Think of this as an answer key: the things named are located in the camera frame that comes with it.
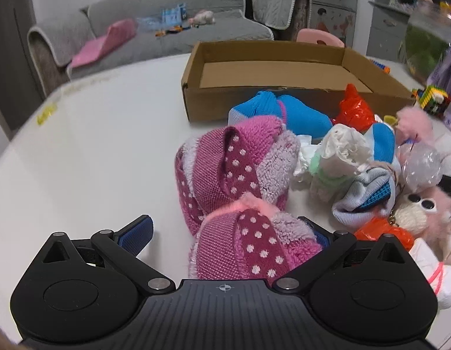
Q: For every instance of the light blue grey sock bundle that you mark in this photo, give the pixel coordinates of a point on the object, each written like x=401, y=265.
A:
x=371, y=194

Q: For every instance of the pink plastic chair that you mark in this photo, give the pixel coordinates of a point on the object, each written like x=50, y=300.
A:
x=316, y=36

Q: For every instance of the orange plastic bag bundle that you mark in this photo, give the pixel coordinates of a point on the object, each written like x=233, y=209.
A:
x=354, y=111

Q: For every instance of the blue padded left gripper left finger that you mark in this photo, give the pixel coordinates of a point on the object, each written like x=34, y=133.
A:
x=133, y=237

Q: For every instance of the glass fish bowl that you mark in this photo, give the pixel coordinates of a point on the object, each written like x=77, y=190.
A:
x=427, y=38

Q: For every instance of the decorated refrigerator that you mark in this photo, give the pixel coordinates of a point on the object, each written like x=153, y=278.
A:
x=334, y=16

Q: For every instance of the white pink plush on sofa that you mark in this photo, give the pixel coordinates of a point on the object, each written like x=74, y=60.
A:
x=203, y=17

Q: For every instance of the blue white sock bundle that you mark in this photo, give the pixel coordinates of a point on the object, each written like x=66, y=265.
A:
x=381, y=139

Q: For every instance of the orange toy on sofa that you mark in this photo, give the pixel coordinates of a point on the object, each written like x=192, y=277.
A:
x=173, y=30

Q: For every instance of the grey covered sofa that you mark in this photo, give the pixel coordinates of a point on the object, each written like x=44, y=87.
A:
x=54, y=41

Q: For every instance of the brown cardboard box tray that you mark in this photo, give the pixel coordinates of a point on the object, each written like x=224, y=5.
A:
x=220, y=75

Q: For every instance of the purple water bottle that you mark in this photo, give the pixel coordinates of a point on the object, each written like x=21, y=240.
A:
x=441, y=75

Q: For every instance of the white cloth with green band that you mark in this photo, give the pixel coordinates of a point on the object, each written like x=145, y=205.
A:
x=332, y=165

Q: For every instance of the blue sock with pink band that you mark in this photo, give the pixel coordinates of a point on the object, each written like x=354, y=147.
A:
x=298, y=117

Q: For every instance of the pink polka dot sock bundle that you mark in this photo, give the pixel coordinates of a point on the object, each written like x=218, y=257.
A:
x=257, y=156

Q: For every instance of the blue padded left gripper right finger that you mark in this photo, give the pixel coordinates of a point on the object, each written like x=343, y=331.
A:
x=322, y=238

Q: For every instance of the colourful building block cube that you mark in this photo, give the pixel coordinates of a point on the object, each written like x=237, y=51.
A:
x=434, y=101

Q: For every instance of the pink fluffy monster plush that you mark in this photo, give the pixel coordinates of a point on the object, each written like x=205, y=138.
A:
x=425, y=215

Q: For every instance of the blue toy castle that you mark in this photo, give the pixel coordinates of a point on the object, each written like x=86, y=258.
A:
x=175, y=16

